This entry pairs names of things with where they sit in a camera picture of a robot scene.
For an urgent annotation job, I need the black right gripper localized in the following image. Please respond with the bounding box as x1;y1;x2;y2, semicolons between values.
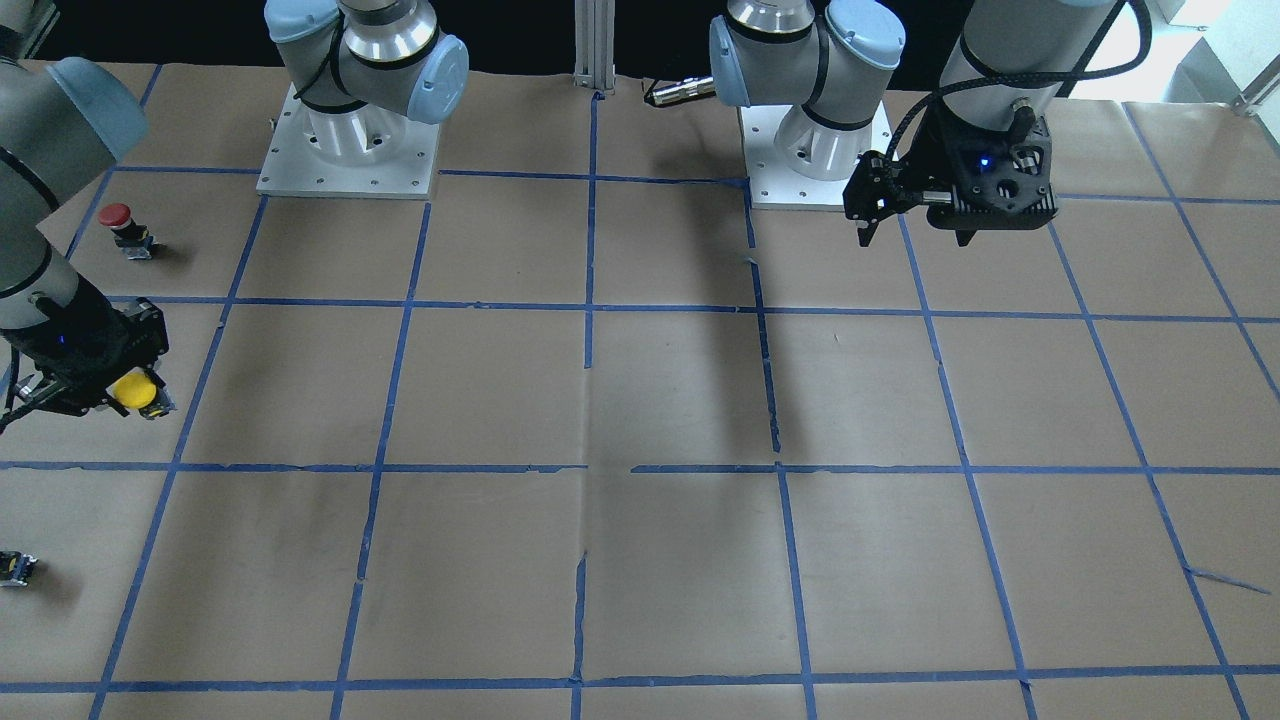
15;295;169;411

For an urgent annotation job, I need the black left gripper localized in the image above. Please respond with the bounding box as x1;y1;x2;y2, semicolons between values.
844;120;961;249

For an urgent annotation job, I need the yellow push button switch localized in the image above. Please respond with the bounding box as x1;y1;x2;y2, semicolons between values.
108;368;177;420

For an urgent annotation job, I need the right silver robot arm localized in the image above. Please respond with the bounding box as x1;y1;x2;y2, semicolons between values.
1;1;470;425

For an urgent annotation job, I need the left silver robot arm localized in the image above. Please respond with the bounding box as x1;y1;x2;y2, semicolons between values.
708;1;1133;246

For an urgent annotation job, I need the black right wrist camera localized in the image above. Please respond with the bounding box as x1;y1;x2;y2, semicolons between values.
1;375;100;433

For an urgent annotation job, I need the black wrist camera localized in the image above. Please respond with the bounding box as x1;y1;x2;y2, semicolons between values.
1;375;100;433
925;104;1059;247

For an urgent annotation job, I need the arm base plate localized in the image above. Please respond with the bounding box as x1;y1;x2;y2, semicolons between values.
739;102;892;213
256;86;440;200

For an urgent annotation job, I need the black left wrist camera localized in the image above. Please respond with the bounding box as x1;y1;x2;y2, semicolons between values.
925;104;1059;247

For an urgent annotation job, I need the red push button switch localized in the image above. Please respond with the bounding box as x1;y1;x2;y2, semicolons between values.
96;202;155;261

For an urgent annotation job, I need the silver cable connector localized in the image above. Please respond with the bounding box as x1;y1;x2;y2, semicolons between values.
643;76;716;108

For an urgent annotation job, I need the black switch contact block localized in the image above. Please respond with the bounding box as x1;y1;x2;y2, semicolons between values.
0;550;40;588

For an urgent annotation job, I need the aluminium frame post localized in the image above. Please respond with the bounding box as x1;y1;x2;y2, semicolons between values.
573;0;616;95

